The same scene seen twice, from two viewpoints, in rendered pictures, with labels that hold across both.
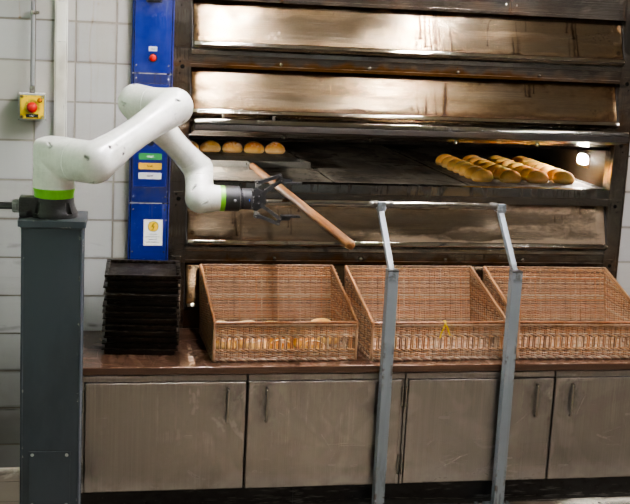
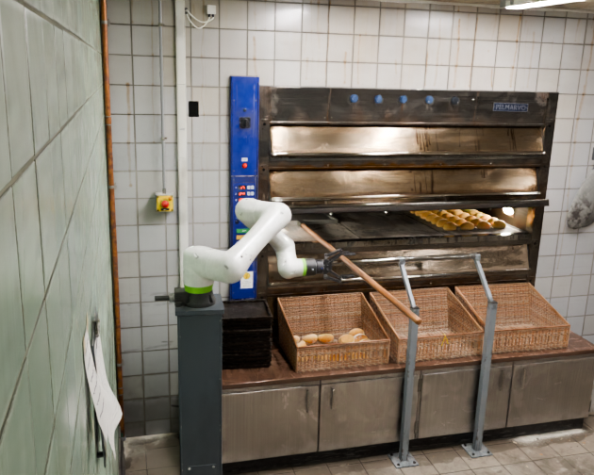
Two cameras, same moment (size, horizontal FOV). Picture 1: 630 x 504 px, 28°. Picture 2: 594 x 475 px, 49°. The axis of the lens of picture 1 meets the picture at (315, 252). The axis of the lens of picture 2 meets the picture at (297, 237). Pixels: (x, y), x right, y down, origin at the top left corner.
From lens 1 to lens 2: 136 cm
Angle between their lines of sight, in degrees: 5
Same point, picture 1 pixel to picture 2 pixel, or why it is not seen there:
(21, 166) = (157, 241)
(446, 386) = (446, 376)
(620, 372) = (552, 358)
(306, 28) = (344, 140)
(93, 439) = not seen: hidden behind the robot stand
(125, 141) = (251, 250)
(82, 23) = (196, 144)
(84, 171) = (224, 276)
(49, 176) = (196, 277)
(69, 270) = (213, 343)
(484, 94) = (456, 177)
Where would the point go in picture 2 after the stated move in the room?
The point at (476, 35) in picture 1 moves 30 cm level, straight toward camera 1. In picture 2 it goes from (452, 139) to (461, 145)
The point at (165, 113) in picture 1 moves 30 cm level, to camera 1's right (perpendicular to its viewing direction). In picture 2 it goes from (274, 223) to (341, 224)
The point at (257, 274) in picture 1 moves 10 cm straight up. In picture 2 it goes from (314, 302) to (315, 286)
